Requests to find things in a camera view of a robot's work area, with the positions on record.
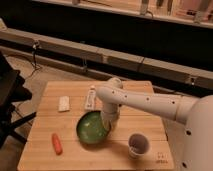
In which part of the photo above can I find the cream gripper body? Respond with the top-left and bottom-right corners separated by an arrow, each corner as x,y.
101,115 -> 119,131

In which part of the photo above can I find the green ceramic bowl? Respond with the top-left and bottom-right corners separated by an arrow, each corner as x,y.
76,110 -> 109,144

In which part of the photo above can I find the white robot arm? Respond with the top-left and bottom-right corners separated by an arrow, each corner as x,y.
96,78 -> 213,171

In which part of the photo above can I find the white tube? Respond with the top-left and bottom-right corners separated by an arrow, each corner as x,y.
84,86 -> 96,111

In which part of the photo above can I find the white paper cup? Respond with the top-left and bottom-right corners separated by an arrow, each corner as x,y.
128,133 -> 150,158

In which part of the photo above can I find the white rectangular block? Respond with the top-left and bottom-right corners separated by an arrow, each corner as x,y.
58,96 -> 70,112

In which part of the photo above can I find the orange carrot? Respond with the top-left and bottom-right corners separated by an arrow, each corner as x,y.
52,133 -> 63,155

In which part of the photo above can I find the black office chair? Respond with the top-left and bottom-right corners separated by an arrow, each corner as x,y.
0,51 -> 36,148

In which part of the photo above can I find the black hanging cable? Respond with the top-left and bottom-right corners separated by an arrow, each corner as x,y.
31,40 -> 43,72

